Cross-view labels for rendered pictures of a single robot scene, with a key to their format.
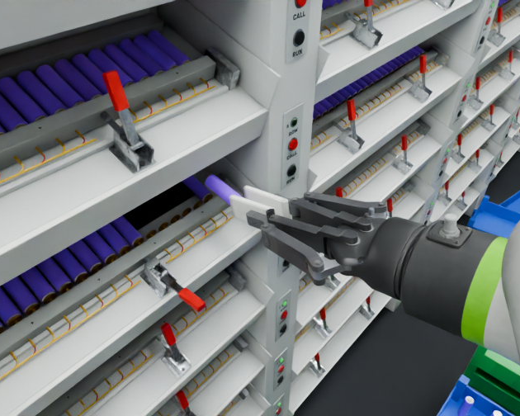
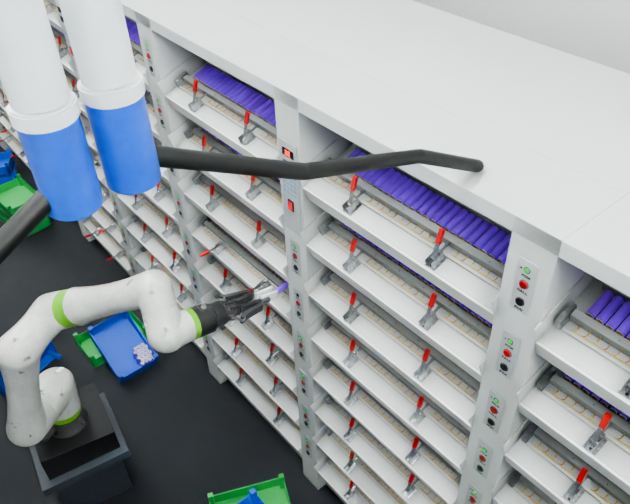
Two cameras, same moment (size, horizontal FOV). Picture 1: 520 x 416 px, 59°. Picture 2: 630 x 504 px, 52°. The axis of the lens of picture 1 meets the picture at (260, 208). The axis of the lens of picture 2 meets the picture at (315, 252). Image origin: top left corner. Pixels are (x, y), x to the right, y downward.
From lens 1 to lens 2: 1.96 m
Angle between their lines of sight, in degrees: 72
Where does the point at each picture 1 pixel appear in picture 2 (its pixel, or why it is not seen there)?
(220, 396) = (282, 373)
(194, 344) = (275, 331)
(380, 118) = (381, 385)
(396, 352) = not seen: outside the picture
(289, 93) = (295, 282)
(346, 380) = not seen: outside the picture
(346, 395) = not seen: outside the picture
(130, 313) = (252, 281)
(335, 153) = (342, 353)
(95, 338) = (244, 274)
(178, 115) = (279, 251)
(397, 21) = (381, 338)
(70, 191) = (245, 234)
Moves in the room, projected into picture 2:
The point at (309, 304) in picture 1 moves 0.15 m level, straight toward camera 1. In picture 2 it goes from (334, 421) to (292, 410)
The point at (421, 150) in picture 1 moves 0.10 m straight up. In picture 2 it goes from (440, 482) to (443, 463)
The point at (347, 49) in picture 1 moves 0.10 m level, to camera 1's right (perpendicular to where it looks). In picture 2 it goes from (340, 308) to (335, 334)
